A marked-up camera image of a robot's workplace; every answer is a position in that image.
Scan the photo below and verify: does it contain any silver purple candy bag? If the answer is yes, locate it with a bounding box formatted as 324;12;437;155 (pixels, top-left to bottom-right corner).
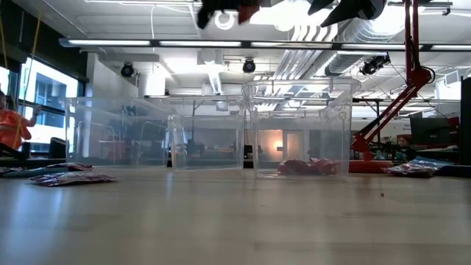
381;161;438;179

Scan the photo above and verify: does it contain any yellow hanging strap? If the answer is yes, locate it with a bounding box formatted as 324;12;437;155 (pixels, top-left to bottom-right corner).
12;15;42;148

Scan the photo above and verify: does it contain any black chair back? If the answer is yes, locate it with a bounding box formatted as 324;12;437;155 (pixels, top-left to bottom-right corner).
49;136;68;160

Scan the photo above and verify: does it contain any black vertical post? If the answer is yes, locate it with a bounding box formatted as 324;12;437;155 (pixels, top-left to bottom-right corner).
459;76;471;166

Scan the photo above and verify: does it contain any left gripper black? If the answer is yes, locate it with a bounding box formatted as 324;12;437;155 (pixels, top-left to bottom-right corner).
196;0;266;30

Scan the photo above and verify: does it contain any black monitor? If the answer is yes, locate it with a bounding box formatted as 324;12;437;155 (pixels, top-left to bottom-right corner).
409;116;461;146

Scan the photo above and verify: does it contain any black ceiling spotlight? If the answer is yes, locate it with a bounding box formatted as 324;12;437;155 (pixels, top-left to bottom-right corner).
242;57;257;74
360;54;391;77
120;62;135;79

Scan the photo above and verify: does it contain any red articulated stand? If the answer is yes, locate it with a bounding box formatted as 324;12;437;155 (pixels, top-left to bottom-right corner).
344;0;434;174

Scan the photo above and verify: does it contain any long ceiling light bar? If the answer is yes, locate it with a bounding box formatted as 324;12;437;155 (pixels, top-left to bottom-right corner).
58;37;471;52

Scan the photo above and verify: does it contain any window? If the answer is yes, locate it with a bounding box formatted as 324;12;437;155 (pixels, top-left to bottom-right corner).
18;57;80;152

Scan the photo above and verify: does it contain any silver ventilation duct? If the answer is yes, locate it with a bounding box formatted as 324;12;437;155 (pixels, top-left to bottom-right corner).
325;16;392;77

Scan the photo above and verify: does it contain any white ring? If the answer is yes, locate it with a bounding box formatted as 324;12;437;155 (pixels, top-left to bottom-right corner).
214;10;236;31

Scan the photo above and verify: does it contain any person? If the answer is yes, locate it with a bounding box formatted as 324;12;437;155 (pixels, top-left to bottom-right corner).
0;90;43;160

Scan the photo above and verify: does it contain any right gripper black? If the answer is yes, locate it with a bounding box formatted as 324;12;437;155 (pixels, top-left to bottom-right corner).
307;0;388;29

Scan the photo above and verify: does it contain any clear plastic bin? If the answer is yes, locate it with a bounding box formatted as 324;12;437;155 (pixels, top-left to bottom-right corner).
241;78;362;180
64;96;174;169
166;94;247;172

